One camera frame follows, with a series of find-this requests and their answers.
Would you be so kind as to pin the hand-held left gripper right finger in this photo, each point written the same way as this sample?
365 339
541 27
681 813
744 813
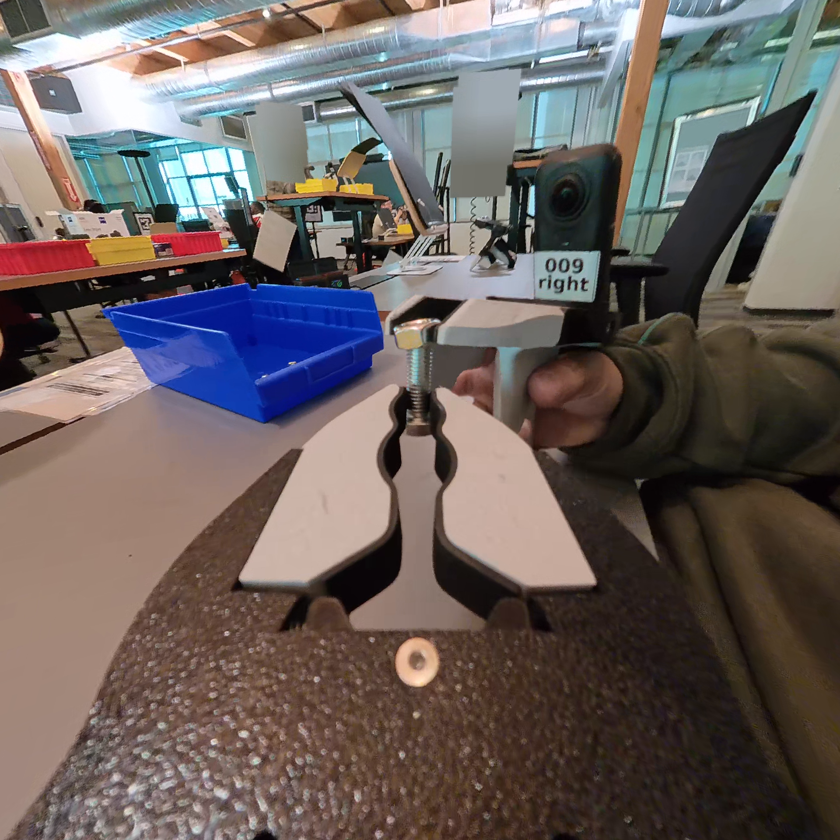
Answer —
505 512

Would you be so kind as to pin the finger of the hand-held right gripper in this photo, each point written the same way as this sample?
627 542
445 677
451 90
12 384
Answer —
505 325
426 303

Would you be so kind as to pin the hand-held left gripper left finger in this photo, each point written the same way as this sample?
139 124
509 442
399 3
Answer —
328 505

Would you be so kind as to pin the silver hex nut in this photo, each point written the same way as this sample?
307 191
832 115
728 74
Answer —
413 334

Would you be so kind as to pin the silver hex bolt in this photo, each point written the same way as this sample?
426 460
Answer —
420 380

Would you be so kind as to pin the blue plastic bin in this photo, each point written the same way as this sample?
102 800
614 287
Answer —
197 354

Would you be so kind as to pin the person's right forearm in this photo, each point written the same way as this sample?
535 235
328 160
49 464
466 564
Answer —
722 394

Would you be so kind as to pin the grey desk with wood edge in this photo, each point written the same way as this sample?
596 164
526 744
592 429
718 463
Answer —
459 282

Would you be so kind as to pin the standing desk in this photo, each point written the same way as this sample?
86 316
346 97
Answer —
315 197

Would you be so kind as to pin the person's right hand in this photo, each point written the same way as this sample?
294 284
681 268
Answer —
577 400

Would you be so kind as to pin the white document stand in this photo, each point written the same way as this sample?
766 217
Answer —
413 268

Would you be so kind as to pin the black office chair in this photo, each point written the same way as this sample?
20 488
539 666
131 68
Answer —
722 216

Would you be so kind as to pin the small yellow bin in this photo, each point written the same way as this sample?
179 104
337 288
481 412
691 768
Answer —
315 187
355 190

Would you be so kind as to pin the instruction board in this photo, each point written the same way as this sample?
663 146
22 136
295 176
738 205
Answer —
400 151

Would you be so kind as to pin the black beige board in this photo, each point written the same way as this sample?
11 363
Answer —
358 157

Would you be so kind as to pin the grey tilted board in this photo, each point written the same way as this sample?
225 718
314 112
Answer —
274 241

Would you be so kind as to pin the red plastic bin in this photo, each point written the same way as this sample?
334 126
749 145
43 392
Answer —
46 257
187 243

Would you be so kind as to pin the person's olive hoodie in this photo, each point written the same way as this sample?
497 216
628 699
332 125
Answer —
754 623

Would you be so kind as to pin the printed paper sheets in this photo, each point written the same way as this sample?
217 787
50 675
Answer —
79 387

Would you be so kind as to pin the black white marker sign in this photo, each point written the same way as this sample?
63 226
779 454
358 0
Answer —
144 223

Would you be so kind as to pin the yellow plastic bin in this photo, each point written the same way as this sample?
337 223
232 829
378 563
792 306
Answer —
121 250

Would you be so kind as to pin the black floor lamp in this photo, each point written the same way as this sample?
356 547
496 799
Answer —
134 155

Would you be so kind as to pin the wooden table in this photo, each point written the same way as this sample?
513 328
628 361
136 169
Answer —
98 269

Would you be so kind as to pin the white cardboard box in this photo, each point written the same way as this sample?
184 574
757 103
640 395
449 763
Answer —
85 224

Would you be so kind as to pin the black camera on stand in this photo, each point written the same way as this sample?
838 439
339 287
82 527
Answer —
492 231

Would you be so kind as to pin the framed wall board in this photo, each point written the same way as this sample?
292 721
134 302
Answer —
709 151

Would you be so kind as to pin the silver ventilation duct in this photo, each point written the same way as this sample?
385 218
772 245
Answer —
394 49

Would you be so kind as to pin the black wall speaker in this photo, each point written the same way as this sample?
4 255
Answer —
56 93

